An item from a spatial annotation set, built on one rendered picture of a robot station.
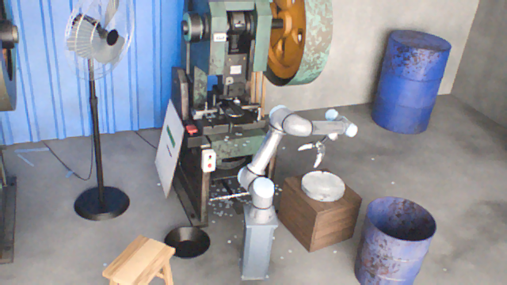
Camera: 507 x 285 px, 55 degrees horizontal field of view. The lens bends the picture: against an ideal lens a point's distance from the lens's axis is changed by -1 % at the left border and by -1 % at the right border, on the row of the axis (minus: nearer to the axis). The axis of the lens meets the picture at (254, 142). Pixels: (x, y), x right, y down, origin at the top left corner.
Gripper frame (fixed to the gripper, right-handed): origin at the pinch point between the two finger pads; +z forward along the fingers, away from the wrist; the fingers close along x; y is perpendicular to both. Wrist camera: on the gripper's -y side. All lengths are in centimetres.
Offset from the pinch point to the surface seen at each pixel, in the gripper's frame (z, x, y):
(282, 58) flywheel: -34, -62, -9
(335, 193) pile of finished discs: 2.2, 27.4, -18.6
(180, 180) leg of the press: 84, -63, -49
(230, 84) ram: 2, -67, 13
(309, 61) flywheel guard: -42, -38, 24
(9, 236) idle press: 172, -89, 36
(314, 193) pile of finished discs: 11.8, 18.6, -13.3
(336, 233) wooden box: 21, 47, -31
